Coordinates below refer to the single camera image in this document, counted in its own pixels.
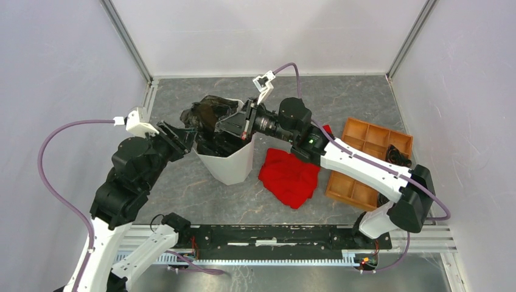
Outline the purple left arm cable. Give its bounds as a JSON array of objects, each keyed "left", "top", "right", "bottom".
[{"left": 37, "top": 119, "right": 116, "bottom": 292}]

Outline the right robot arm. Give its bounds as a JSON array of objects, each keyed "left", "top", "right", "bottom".
[{"left": 215, "top": 97, "right": 435, "bottom": 248}]

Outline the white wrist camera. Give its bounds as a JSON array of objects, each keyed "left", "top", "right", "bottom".
[
  {"left": 113, "top": 106, "right": 159, "bottom": 138},
  {"left": 253, "top": 71, "right": 276, "bottom": 105}
]

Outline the black cable bundle in tray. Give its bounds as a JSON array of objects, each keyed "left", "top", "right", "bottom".
[{"left": 385, "top": 144, "right": 413, "bottom": 168}]

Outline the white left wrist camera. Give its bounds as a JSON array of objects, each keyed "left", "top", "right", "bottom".
[{"left": 113, "top": 106, "right": 159, "bottom": 138}]

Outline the white octagonal trash bin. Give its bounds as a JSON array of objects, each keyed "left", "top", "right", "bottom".
[{"left": 194, "top": 99, "right": 254, "bottom": 186}]

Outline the black plastic trash bag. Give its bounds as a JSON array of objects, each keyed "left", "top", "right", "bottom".
[{"left": 180, "top": 95, "right": 249, "bottom": 158}]

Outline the red cloth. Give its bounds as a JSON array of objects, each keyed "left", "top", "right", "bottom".
[{"left": 258, "top": 148, "right": 321, "bottom": 209}]

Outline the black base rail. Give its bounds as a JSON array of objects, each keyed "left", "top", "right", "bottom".
[{"left": 151, "top": 213, "right": 392, "bottom": 261}]

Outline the white toothed cable strip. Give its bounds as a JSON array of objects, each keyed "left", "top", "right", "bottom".
[{"left": 113, "top": 251, "right": 365, "bottom": 268}]

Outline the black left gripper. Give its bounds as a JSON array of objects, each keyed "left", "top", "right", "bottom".
[{"left": 142, "top": 118, "right": 200, "bottom": 189}]

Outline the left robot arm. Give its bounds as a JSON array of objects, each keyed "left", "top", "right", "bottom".
[{"left": 59, "top": 122, "right": 196, "bottom": 291}]

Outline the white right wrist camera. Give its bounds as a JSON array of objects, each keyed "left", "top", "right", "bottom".
[{"left": 253, "top": 71, "right": 276, "bottom": 105}]

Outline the orange compartment tray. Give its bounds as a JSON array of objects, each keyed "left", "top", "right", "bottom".
[{"left": 321, "top": 118, "right": 413, "bottom": 212}]

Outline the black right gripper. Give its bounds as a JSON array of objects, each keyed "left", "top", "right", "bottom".
[{"left": 216, "top": 97, "right": 297, "bottom": 144}]

